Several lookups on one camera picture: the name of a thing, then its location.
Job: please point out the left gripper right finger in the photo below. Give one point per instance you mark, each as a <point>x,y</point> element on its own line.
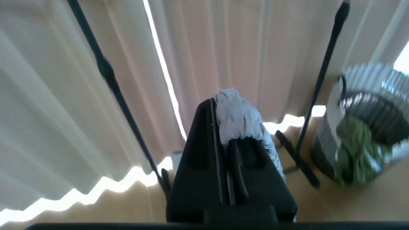
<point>262,191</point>

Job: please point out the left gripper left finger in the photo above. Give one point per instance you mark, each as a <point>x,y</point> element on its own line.
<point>191,185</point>

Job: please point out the pale grey shorts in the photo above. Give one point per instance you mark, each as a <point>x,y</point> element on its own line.
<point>238,115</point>

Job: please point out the black clothes rack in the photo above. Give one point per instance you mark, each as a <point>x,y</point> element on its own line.
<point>107,73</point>

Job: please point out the white laundry basket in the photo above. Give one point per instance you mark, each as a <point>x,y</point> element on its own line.
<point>361,76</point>

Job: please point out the green garment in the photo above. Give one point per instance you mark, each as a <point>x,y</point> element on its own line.
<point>354,143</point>

